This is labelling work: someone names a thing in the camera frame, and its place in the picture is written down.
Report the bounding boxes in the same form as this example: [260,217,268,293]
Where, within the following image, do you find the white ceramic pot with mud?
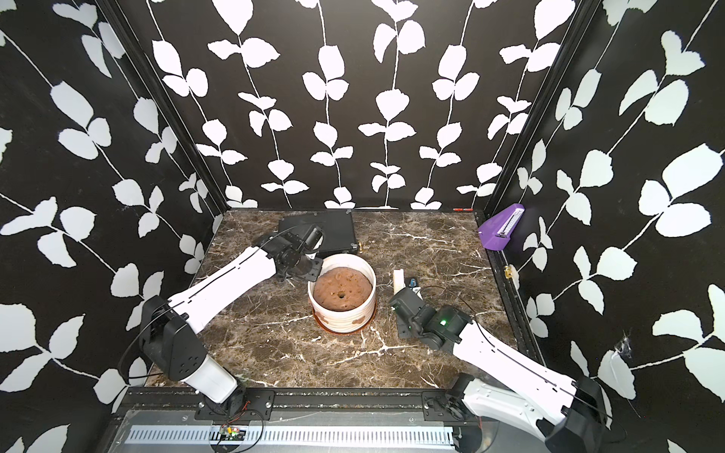
[308,254,377,334]

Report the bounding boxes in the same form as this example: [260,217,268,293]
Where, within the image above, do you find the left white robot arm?
[137,225,325,407]

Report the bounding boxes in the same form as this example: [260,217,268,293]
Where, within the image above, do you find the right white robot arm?
[390,286,611,452]

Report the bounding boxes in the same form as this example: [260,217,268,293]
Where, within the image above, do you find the black hard case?
[278,210,360,258]

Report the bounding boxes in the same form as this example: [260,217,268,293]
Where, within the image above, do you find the black front mounting rail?
[194,387,511,426]

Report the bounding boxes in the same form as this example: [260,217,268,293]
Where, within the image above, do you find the purple wall bracket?
[478,203,525,251]

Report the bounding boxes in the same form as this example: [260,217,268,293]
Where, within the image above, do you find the white slotted cable duct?
[121,425,455,448]

